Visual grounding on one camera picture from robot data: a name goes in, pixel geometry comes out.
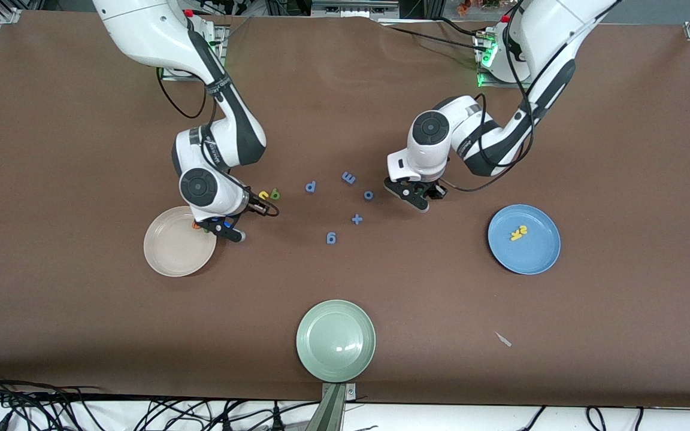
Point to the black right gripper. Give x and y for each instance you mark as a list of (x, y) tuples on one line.
[(255, 207)]

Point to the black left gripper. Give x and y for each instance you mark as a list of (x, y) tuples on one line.
[(435, 190)]

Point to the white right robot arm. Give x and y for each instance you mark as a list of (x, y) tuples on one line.
[(200, 187)]

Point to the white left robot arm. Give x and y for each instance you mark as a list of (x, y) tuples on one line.
[(430, 129)]

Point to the blue foam letter x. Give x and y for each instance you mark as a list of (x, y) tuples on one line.
[(357, 219)]

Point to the blue foam letter m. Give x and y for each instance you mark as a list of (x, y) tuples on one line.
[(348, 178)]

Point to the beige brown round plate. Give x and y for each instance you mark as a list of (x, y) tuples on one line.
[(171, 251)]

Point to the blue round plate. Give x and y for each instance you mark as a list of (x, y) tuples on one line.
[(536, 251)]

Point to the pale green round plate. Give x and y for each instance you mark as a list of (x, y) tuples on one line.
[(335, 340)]

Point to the small grey tape scrap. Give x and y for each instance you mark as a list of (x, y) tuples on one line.
[(504, 340)]

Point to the brown table cover sheet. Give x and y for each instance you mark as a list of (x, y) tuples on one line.
[(81, 299)]

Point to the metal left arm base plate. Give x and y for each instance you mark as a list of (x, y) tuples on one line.
[(492, 82)]

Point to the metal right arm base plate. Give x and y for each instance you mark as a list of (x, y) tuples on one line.
[(177, 75)]

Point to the aluminium frame beam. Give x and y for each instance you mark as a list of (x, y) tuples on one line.
[(351, 9)]

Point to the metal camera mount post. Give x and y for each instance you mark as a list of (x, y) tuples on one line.
[(330, 413)]

